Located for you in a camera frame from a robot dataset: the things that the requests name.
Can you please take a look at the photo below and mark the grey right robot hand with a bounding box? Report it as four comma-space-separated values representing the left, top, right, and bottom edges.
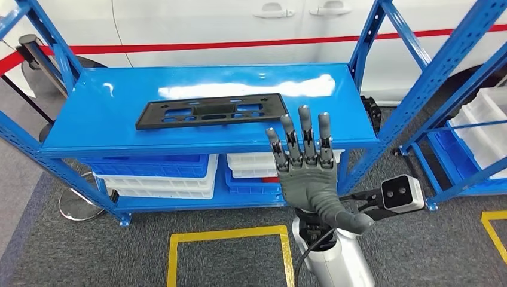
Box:
265, 105, 375, 235

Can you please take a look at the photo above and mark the black plastic licence plate frame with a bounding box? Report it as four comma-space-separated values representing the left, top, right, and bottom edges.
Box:
135, 93, 290, 131

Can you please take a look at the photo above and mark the black ribbed plastic part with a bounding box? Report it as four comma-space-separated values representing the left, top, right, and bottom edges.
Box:
360, 96, 383, 133

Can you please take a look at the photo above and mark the blue metal shelf rack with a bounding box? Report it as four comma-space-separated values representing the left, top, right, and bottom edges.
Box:
394, 39, 507, 212
0, 0, 496, 227

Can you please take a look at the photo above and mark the blue plastic crate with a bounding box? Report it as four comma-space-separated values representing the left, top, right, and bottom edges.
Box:
225, 156, 284, 196
432, 129, 507, 193
81, 154, 210, 179

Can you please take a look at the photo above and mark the red barrier belt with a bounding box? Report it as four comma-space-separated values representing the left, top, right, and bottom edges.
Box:
0, 24, 507, 77

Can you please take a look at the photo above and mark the white car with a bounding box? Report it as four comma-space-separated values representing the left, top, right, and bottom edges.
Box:
0, 0, 507, 106

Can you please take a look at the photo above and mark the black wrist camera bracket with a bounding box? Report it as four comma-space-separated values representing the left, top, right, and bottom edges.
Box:
338, 188, 387, 221

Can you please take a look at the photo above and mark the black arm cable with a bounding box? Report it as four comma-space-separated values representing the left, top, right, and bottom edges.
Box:
294, 227, 337, 287

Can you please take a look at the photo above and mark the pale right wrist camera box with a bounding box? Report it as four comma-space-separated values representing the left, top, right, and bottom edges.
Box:
381, 174, 426, 215

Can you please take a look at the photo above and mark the white car door handle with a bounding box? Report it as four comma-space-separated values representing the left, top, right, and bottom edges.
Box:
309, 1, 353, 17
253, 3, 296, 19

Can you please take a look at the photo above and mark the chrome stanchion post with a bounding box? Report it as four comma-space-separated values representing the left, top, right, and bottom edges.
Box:
16, 33, 119, 222

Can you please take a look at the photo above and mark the black stanchion post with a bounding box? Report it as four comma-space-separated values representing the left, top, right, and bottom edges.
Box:
0, 75, 54, 144

